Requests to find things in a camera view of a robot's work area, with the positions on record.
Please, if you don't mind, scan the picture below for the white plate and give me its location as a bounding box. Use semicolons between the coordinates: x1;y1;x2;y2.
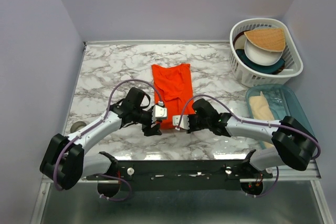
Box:
244;40;282;66

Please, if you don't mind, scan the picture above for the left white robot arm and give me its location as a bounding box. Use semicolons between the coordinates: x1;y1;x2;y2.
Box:
39;88;167;190

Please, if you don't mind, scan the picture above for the orange t shirt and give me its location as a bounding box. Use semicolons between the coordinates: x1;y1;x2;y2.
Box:
152;63;194;130

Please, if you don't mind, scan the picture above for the grey tape roll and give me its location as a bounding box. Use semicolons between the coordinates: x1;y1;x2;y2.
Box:
70;121;87;133

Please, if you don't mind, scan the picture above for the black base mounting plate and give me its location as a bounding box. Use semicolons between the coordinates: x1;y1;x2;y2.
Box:
87;159;273;195

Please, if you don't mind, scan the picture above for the beige folded cloth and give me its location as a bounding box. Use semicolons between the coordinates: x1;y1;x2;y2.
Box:
248;90;276;149

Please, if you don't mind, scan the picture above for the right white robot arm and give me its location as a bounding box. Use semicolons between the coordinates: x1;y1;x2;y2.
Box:
178;99;320;178

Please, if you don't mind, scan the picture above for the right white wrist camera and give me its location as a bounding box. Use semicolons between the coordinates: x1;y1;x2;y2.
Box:
172;115;190;130

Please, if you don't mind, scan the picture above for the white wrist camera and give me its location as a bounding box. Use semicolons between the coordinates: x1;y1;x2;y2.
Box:
152;101;167;123
172;115;190;130

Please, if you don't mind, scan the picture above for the aluminium rail frame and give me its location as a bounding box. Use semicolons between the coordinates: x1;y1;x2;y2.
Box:
31;162;332;223

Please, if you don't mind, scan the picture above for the white plastic basket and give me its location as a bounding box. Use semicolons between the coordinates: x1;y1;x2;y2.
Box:
229;18;303;87

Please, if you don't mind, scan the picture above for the teal plastic bin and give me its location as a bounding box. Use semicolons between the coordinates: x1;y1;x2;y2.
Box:
246;84;313;134

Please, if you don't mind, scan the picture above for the teal bowl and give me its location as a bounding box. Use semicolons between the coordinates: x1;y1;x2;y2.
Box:
235;49;285;74

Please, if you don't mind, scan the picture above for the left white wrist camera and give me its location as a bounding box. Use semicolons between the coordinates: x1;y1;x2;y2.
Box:
152;101;167;123

